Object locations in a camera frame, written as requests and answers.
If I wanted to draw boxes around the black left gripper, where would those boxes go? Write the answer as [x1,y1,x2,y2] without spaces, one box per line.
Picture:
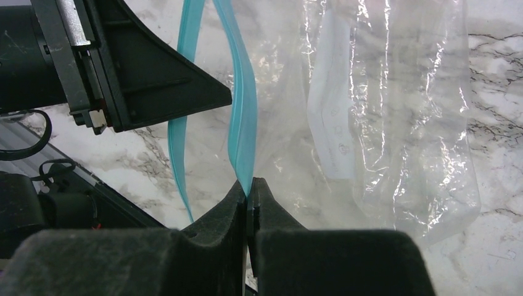
[1,1,232,134]

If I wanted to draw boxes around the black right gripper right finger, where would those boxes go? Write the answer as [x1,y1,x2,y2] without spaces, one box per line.
[247,178,435,295]

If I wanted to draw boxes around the clear zip top bag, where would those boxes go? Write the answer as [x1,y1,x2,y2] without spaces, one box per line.
[167,1,481,247]

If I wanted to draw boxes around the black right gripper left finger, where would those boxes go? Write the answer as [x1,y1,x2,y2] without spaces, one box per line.
[1,183,246,295]

